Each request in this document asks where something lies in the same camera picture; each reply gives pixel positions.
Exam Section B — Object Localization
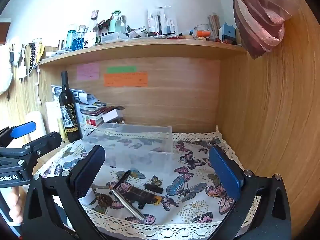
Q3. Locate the black strap loop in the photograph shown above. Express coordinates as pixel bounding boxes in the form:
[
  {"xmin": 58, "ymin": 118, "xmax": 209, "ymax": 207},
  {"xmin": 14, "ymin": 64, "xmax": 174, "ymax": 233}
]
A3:
[{"xmin": 112, "ymin": 169, "xmax": 132, "ymax": 190}]

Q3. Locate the silver metal pen tube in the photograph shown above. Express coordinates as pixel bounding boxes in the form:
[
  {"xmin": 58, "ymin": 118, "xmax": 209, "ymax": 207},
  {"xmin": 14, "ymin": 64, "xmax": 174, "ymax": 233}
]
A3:
[{"xmin": 111, "ymin": 189, "xmax": 146, "ymax": 222}]

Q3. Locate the black orange electronic board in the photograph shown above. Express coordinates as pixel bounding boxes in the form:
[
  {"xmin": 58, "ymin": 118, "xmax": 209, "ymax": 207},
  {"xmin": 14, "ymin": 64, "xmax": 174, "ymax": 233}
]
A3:
[{"xmin": 123, "ymin": 186, "xmax": 162, "ymax": 209}]

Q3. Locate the small black clip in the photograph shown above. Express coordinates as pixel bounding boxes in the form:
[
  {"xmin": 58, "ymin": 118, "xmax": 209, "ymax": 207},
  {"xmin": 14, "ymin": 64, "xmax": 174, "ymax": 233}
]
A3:
[{"xmin": 144, "ymin": 183, "xmax": 164, "ymax": 194}]

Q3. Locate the silver key with keyring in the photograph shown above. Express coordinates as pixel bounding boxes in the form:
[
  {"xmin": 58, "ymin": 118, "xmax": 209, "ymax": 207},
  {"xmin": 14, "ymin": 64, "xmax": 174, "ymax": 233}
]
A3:
[{"xmin": 91, "ymin": 184, "xmax": 112, "ymax": 190}]

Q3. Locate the person's left hand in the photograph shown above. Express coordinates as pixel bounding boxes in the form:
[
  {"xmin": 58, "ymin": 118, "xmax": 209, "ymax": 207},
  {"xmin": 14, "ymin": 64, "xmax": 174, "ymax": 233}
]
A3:
[{"xmin": 8, "ymin": 187, "xmax": 23, "ymax": 224}]

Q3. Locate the dark wine bottle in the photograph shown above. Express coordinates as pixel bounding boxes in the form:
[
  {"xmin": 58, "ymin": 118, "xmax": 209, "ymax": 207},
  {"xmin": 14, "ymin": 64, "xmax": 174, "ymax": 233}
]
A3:
[{"xmin": 59, "ymin": 71, "xmax": 81, "ymax": 142}]

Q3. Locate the stack of books and papers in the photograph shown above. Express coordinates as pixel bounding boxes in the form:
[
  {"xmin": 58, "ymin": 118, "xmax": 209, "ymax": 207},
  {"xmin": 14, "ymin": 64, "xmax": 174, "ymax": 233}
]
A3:
[{"xmin": 50, "ymin": 84, "xmax": 126, "ymax": 127}]

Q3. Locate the small white box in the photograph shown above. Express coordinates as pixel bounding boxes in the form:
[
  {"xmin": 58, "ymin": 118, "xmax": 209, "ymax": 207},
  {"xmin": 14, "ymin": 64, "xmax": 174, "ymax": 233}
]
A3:
[{"xmin": 103, "ymin": 109, "xmax": 123, "ymax": 122}]

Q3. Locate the small pine cone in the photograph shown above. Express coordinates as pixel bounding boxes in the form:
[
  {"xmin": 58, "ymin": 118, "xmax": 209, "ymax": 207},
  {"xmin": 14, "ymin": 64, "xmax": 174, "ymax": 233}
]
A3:
[{"xmin": 98, "ymin": 193, "xmax": 113, "ymax": 208}]

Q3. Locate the pink sticky note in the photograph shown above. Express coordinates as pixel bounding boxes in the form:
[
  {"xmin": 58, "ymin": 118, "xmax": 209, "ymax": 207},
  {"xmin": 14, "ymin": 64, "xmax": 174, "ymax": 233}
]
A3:
[{"xmin": 76, "ymin": 63, "xmax": 100, "ymax": 81}]

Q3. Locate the butterfly print tablecloth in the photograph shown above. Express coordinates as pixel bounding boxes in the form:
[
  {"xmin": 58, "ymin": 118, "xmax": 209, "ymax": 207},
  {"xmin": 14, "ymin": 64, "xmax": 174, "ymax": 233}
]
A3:
[{"xmin": 38, "ymin": 124, "xmax": 238, "ymax": 239}]

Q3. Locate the clear plastic storage box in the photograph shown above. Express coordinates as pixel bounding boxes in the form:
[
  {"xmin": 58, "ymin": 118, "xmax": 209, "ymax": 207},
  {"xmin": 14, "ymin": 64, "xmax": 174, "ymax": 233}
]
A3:
[{"xmin": 83, "ymin": 123, "xmax": 174, "ymax": 172}]

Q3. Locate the orange sticky note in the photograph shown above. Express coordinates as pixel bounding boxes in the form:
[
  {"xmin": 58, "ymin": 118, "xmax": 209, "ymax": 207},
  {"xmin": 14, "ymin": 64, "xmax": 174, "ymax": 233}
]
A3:
[{"xmin": 104, "ymin": 72, "xmax": 148, "ymax": 87}]

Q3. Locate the green sticky note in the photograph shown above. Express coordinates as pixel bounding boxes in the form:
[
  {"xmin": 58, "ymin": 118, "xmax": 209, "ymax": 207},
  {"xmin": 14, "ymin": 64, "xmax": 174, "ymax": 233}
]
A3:
[{"xmin": 106, "ymin": 66, "xmax": 137, "ymax": 74}]

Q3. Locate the blue glass bottle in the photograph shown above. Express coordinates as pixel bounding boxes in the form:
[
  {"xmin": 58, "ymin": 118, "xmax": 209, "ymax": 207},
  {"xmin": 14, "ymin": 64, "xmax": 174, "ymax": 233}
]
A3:
[{"xmin": 71, "ymin": 25, "xmax": 86, "ymax": 51}]

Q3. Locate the green pump bottle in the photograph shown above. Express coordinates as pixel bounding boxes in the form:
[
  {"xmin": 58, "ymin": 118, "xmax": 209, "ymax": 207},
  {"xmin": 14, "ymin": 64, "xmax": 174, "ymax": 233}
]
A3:
[{"xmin": 109, "ymin": 10, "xmax": 126, "ymax": 34}]

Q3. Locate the wooden shelf board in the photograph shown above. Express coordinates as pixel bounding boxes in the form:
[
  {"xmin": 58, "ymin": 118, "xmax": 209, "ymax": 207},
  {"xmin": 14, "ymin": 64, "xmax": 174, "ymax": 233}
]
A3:
[{"xmin": 40, "ymin": 38, "xmax": 247, "ymax": 66}]

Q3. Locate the white packaged toothbrush box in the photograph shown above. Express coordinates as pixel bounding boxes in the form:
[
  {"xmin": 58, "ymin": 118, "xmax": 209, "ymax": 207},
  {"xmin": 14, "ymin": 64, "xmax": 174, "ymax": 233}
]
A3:
[{"xmin": 147, "ymin": 5, "xmax": 178, "ymax": 36}]

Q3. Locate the blue pencil sharpener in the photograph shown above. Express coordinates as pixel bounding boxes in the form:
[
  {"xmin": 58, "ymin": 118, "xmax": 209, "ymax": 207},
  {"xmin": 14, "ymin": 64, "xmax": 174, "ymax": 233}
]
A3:
[{"xmin": 219, "ymin": 23, "xmax": 236, "ymax": 45}]

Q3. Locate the jar of sticks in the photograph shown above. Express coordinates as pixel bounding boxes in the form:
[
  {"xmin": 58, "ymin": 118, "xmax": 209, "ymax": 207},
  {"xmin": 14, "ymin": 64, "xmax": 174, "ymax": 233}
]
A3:
[{"xmin": 208, "ymin": 14, "xmax": 220, "ymax": 38}]

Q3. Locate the pink brown curtain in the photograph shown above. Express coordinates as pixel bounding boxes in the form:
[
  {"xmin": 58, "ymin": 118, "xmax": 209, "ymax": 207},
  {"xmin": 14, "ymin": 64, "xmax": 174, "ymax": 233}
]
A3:
[{"xmin": 233, "ymin": 0, "xmax": 297, "ymax": 59}]

